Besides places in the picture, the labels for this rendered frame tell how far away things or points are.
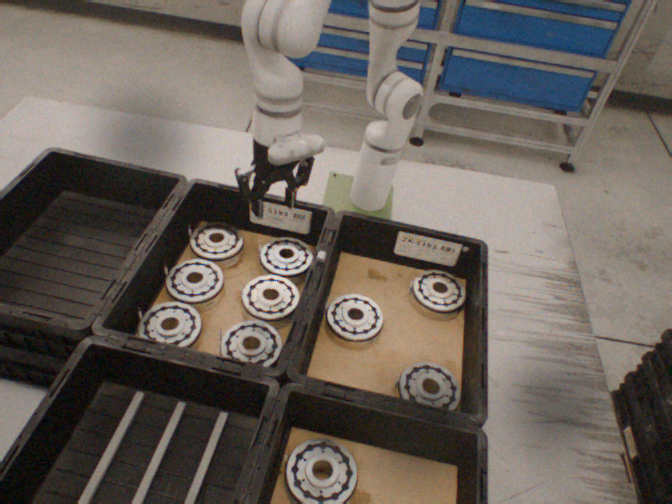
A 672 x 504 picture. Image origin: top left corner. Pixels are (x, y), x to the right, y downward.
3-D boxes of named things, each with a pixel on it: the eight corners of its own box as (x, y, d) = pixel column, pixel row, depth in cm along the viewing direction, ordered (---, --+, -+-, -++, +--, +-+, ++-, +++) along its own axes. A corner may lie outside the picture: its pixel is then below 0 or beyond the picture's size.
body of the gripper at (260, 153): (288, 113, 88) (286, 161, 95) (241, 124, 84) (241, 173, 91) (313, 137, 84) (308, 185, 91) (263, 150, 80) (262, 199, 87)
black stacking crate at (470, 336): (331, 251, 115) (337, 211, 107) (470, 282, 114) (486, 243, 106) (281, 418, 87) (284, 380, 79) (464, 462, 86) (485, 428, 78)
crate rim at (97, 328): (191, 185, 110) (190, 176, 109) (336, 217, 109) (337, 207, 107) (89, 342, 82) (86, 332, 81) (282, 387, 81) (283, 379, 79)
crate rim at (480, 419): (336, 217, 109) (337, 207, 107) (484, 249, 107) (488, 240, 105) (282, 387, 81) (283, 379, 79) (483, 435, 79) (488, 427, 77)
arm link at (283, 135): (274, 168, 78) (275, 131, 74) (239, 128, 85) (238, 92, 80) (327, 153, 83) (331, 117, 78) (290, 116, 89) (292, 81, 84)
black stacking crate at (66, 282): (63, 192, 119) (49, 148, 111) (194, 221, 117) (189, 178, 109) (-68, 334, 91) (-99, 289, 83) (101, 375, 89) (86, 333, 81)
